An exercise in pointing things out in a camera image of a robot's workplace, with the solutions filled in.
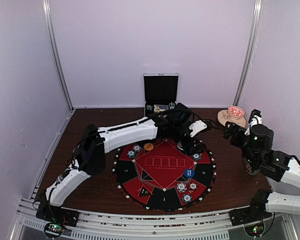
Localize yellow big blind button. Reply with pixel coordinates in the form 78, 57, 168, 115
143, 143, 154, 151

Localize chip on seat five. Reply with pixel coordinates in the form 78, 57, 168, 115
132, 144, 142, 152

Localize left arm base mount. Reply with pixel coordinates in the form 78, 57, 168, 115
35, 206, 79, 227

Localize aluminium poker case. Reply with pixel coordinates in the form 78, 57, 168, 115
143, 73, 179, 117

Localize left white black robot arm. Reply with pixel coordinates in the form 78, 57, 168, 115
39, 103, 209, 222

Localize teal chip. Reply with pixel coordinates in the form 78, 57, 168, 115
126, 150, 137, 159

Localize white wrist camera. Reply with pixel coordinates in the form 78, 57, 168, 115
248, 109, 263, 127
188, 120, 208, 138

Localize red white patterned bowl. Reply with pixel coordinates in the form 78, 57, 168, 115
227, 105, 245, 118

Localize white chip stack near ten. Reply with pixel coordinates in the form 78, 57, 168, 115
176, 182, 188, 193

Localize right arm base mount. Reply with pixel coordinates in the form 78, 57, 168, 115
229, 189, 272, 227

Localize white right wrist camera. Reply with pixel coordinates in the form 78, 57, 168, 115
248, 109, 263, 127

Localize round red black poker mat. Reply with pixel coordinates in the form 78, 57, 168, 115
112, 139, 217, 212

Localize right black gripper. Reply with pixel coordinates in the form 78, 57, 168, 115
223, 121, 259, 168

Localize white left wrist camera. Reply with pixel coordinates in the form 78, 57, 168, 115
188, 120, 208, 138

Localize aluminium front rail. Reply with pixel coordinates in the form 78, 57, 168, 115
8, 198, 299, 240

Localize blue small blind button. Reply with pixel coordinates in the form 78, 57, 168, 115
184, 168, 195, 178

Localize dark blue green chip stack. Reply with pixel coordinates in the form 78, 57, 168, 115
192, 153, 202, 162

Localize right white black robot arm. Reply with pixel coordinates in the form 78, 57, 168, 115
223, 121, 300, 221

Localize chips in case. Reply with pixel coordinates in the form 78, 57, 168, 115
168, 102, 176, 110

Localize round wooden board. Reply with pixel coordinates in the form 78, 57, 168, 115
217, 109, 246, 127

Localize card decks in case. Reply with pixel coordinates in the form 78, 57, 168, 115
153, 104, 169, 113

